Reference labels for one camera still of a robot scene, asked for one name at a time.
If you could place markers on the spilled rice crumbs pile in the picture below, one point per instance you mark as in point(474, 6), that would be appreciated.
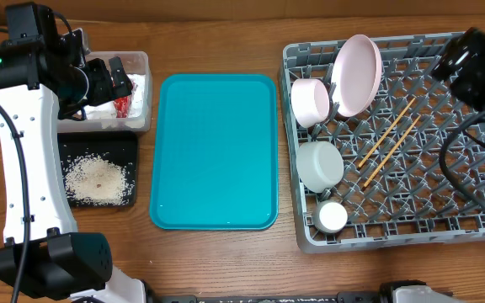
point(93, 181)

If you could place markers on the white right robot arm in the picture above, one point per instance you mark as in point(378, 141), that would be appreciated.
point(464, 55)

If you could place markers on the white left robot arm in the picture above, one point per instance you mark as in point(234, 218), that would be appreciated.
point(44, 78)

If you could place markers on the large pink plate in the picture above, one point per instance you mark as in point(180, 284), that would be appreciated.
point(356, 75)

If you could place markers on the red snack wrapper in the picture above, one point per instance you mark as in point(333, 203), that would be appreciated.
point(122, 106)

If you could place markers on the small pink bowl with crumbs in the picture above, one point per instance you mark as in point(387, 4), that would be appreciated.
point(309, 102)

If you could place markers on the grey dishwasher rack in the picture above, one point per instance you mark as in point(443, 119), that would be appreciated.
point(409, 201)

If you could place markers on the black plastic tray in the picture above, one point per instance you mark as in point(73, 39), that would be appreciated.
point(119, 147)

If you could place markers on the white napkin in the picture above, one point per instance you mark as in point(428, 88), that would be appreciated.
point(107, 111)

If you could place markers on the teal serving tray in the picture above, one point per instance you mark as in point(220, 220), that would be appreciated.
point(215, 164)

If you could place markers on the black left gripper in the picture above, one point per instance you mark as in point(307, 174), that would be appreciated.
point(105, 91)

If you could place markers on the white paper cup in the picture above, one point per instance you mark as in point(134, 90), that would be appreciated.
point(330, 217)

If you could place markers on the grey bowl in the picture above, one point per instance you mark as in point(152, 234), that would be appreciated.
point(319, 165)

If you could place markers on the clear plastic bin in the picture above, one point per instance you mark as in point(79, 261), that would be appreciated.
point(134, 62)

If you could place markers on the wooden chopstick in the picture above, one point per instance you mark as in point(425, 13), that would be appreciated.
point(386, 133)
point(389, 155)

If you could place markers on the black rail at table edge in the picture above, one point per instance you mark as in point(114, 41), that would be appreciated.
point(403, 291)

